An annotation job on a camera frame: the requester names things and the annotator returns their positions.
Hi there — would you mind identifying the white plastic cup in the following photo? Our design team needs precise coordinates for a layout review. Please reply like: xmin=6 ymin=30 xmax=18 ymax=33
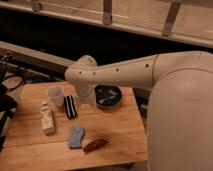
xmin=46 ymin=85 xmax=64 ymax=107

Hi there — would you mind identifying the black ceramic bowl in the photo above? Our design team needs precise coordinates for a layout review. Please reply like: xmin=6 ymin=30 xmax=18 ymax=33
xmin=95 ymin=85 xmax=122 ymax=107

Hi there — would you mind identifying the black cables and equipment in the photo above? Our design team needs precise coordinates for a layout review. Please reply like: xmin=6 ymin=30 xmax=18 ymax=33
xmin=0 ymin=53 xmax=26 ymax=153

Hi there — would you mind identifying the metal window bracket left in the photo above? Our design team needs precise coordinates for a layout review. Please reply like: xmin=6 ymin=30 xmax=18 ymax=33
xmin=31 ymin=0 xmax=42 ymax=12

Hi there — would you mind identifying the metal window bracket middle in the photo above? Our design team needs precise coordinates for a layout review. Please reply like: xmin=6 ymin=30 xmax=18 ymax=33
xmin=102 ymin=0 xmax=112 ymax=25

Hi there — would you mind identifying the blue sponge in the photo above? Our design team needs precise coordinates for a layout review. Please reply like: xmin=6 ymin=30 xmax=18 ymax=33
xmin=68 ymin=126 xmax=84 ymax=149

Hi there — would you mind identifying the brown red snack bar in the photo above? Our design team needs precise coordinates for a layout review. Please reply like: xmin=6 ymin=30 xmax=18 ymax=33
xmin=83 ymin=139 xmax=108 ymax=153

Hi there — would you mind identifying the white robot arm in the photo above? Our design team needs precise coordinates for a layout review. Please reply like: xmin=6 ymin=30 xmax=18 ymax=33
xmin=65 ymin=51 xmax=213 ymax=171

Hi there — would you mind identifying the white squeeze bottle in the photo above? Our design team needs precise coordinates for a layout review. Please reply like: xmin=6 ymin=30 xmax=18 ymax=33
xmin=40 ymin=101 xmax=55 ymax=135

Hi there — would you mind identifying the metal window bracket right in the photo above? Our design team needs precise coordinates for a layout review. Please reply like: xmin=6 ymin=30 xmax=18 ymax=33
xmin=162 ymin=0 xmax=182 ymax=36

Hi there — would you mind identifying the metal window bracket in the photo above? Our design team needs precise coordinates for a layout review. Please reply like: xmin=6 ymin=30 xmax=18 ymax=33
xmin=31 ymin=0 xmax=42 ymax=12
xmin=162 ymin=0 xmax=182 ymax=36
xmin=102 ymin=0 xmax=112 ymax=25

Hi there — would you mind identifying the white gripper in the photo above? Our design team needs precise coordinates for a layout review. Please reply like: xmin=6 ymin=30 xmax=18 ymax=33
xmin=75 ymin=85 xmax=95 ymax=105

